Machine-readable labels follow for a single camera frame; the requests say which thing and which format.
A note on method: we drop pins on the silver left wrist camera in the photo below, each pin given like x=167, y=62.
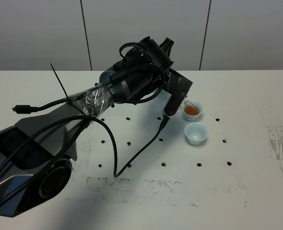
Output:
x=178, y=87

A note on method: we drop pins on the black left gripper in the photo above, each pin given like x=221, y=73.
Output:
x=142, y=72

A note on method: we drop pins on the blue porcelain teacup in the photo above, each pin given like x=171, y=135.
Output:
x=192, y=114
x=195, y=133

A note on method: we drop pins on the black cable tie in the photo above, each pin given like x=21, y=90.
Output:
x=60, y=81

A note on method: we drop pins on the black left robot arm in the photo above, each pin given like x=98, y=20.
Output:
x=36, y=153

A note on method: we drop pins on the near blue porcelain teacup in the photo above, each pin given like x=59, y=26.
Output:
x=195, y=133

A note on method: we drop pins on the far blue porcelain teacup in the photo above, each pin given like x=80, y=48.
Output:
x=192, y=114

